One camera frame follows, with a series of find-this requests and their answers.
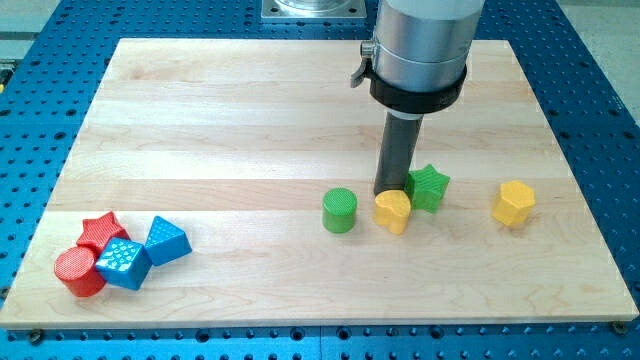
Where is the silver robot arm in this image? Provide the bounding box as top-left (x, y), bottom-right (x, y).
top-left (350, 0), bottom-right (484, 120)

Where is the green cylinder block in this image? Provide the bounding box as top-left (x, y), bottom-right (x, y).
top-left (322, 188), bottom-right (358, 234)

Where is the yellow heart block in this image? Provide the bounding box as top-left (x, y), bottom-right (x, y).
top-left (373, 190), bottom-right (412, 235)

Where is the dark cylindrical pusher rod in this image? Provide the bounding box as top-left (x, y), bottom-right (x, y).
top-left (374, 110), bottom-right (423, 195)

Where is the wooden board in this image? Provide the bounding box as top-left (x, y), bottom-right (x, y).
top-left (1, 39), bottom-right (638, 329)

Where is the green star block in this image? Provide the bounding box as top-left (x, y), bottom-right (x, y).
top-left (405, 164), bottom-right (450, 213)

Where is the blue triangle block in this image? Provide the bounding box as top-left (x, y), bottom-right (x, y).
top-left (144, 216), bottom-right (192, 266)

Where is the yellow hexagon block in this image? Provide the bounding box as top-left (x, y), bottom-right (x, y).
top-left (491, 180), bottom-right (536, 227)

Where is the blue cube block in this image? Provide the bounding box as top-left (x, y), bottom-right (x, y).
top-left (95, 238), bottom-right (152, 290)

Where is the red star block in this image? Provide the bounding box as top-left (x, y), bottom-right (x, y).
top-left (76, 211), bottom-right (130, 257)

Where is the red cylinder block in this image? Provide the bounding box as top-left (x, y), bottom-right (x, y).
top-left (54, 246), bottom-right (106, 297)

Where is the blue perforated metal table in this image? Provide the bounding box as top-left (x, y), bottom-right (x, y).
top-left (1, 1), bottom-right (639, 359)

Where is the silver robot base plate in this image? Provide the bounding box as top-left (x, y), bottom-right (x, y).
top-left (261, 0), bottom-right (367, 20)

